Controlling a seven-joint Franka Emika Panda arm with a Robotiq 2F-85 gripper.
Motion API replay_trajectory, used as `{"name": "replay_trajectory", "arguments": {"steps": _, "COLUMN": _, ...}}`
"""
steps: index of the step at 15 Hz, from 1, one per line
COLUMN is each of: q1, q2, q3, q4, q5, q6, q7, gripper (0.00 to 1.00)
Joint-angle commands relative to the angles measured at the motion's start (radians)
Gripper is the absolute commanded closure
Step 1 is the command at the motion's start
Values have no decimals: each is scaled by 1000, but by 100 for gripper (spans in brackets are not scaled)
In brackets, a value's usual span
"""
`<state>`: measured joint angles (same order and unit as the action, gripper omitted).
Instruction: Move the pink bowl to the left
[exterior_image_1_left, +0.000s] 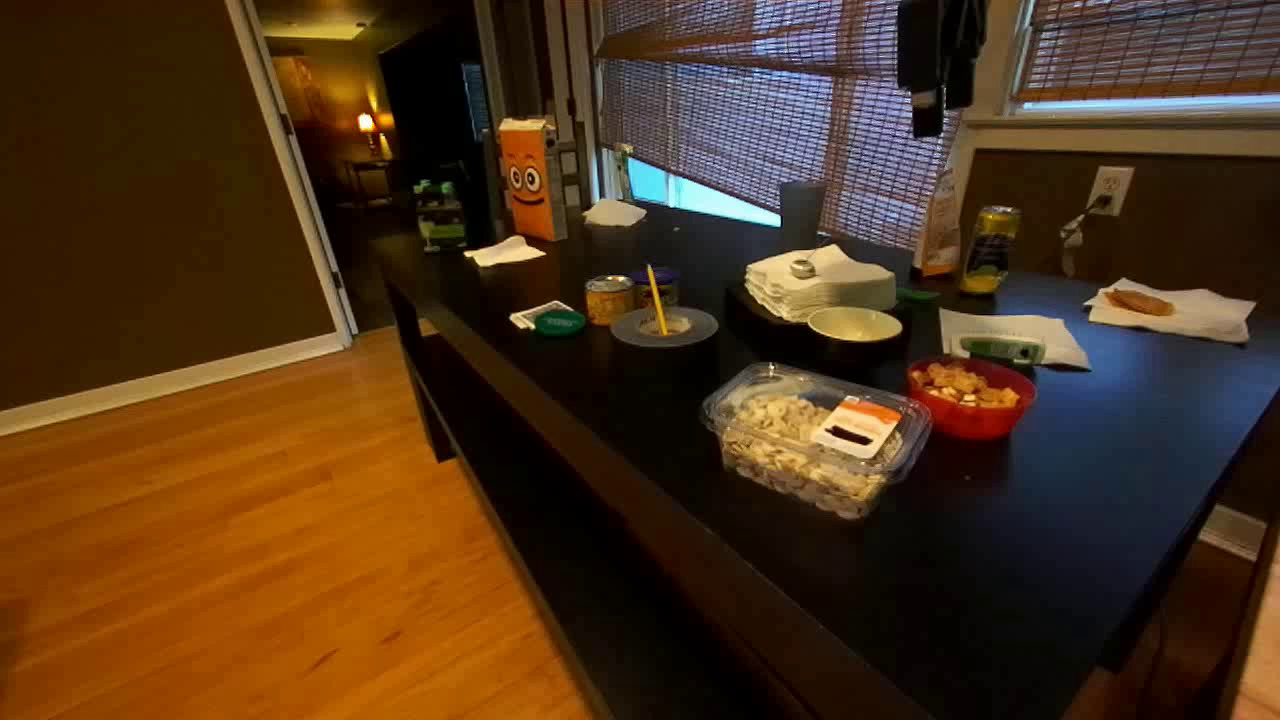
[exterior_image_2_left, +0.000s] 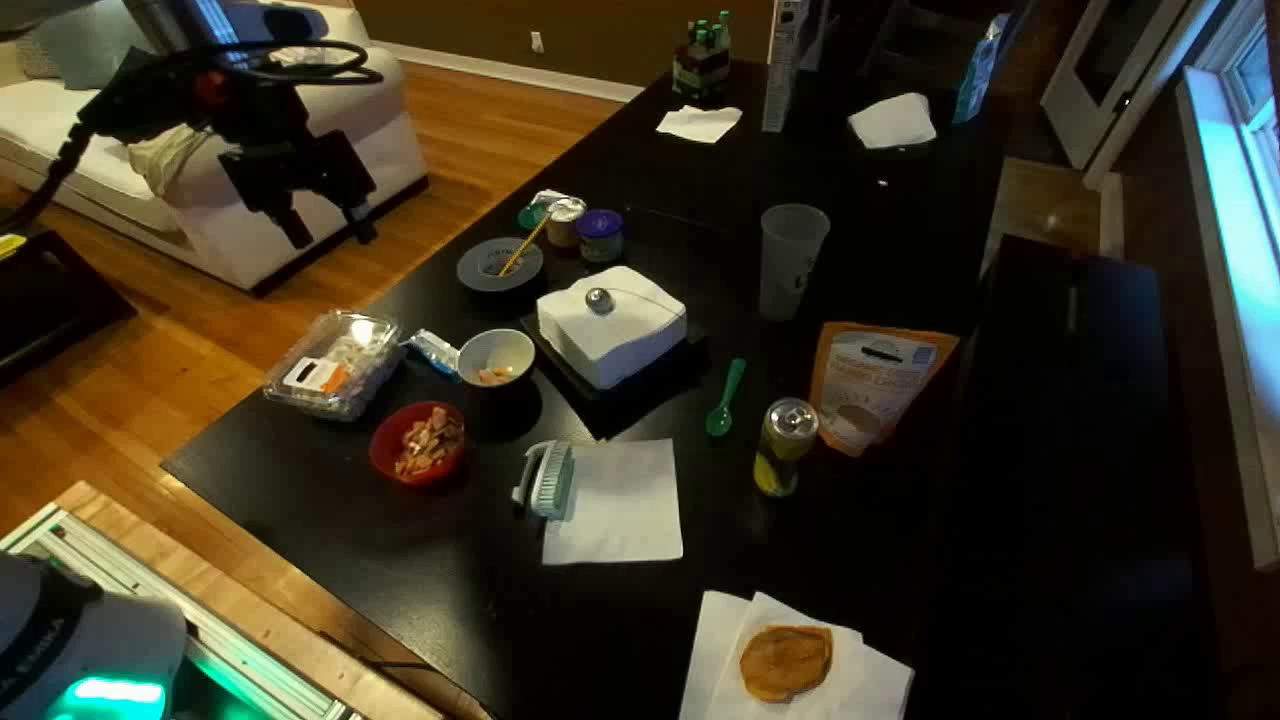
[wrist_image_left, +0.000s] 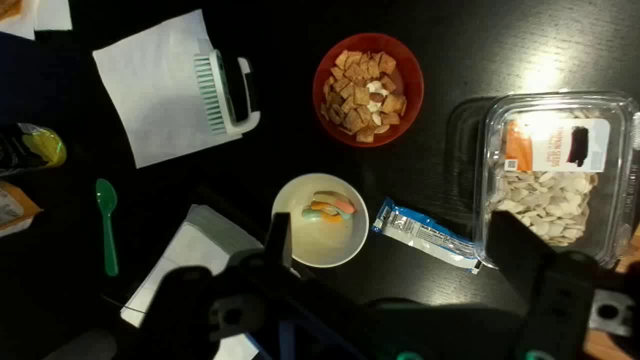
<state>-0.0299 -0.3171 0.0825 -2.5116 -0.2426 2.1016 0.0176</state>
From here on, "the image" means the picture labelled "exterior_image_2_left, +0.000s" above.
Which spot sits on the orange paper pouch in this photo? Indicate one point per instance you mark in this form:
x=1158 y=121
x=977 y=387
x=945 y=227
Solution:
x=873 y=380

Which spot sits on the pink red bowl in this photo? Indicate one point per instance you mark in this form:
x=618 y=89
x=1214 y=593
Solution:
x=386 y=445

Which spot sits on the white napkin stack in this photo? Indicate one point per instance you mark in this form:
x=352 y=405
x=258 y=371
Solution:
x=626 y=332

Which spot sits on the bright window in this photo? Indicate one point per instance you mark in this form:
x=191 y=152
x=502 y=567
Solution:
x=1245 y=267

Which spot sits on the green plastic spoon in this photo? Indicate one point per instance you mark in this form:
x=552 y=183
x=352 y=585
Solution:
x=727 y=402

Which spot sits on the clear plastic container orange label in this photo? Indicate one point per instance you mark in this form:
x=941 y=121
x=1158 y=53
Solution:
x=333 y=363

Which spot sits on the white upright box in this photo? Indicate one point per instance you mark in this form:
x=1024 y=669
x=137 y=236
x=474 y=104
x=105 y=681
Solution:
x=789 y=60

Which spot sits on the white wall outlet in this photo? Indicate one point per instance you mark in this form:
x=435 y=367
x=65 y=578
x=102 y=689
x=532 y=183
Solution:
x=537 y=40

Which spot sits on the round brown cookie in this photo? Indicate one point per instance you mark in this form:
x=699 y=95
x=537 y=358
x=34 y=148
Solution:
x=784 y=661

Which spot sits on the wooden robot mounting platform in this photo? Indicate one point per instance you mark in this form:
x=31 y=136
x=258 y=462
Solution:
x=266 y=605

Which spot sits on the green bottle pack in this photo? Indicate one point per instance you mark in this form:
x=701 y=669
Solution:
x=701 y=53

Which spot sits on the small blue white packet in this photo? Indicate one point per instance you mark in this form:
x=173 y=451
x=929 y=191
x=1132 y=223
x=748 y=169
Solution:
x=435 y=355

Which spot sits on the white framed door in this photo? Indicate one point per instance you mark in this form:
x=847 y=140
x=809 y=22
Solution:
x=1122 y=67

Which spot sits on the blue upright package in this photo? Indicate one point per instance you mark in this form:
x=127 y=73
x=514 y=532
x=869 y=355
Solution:
x=983 y=67

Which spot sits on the large flat white napkin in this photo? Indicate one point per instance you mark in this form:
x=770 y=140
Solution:
x=621 y=507

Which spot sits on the pastry on white napkin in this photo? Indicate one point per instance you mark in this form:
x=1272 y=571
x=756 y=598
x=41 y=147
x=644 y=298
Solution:
x=712 y=667

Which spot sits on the black bench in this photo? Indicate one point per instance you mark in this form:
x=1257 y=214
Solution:
x=1082 y=466

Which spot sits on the brown cereal squares with marshmallows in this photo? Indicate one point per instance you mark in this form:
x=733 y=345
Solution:
x=429 y=445

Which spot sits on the beige bowl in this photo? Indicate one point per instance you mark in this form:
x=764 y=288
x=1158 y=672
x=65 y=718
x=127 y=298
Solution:
x=499 y=355

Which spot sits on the yellow silver drink can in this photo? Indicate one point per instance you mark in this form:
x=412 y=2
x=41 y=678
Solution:
x=784 y=445

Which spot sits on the white sofa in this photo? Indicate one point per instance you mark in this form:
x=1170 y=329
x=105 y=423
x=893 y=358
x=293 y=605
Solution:
x=213 y=223

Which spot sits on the white teal tape dispenser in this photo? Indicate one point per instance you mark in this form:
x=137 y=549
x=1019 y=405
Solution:
x=546 y=478

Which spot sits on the grey robot base green light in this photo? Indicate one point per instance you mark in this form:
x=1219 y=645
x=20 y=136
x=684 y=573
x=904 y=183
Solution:
x=81 y=653

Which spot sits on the small purple jar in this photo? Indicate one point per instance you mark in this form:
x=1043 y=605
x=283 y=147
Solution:
x=601 y=232

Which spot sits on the wooden stool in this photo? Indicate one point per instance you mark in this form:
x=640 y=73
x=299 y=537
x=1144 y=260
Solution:
x=1055 y=204

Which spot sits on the metal napkin weight knob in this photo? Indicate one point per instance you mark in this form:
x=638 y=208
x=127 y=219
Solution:
x=596 y=298

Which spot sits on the green jar white lid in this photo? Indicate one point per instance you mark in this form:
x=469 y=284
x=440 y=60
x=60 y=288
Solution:
x=560 y=219

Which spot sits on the black low side table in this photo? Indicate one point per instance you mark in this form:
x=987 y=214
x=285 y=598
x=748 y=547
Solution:
x=53 y=302

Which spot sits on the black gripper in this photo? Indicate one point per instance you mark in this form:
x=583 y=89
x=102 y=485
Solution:
x=302 y=152

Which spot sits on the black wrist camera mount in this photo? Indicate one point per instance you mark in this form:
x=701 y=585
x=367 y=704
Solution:
x=141 y=99

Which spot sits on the black napkin holder tray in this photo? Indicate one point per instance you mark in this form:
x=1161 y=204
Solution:
x=626 y=402

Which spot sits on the small flat white napkin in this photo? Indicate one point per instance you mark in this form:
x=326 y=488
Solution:
x=699 y=121

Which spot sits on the crumpled white napkin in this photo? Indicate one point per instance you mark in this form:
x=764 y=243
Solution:
x=893 y=121

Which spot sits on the clear plastic cup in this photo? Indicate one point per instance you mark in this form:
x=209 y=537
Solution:
x=789 y=260

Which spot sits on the grey duct tape roll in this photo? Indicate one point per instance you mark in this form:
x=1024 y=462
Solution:
x=479 y=267

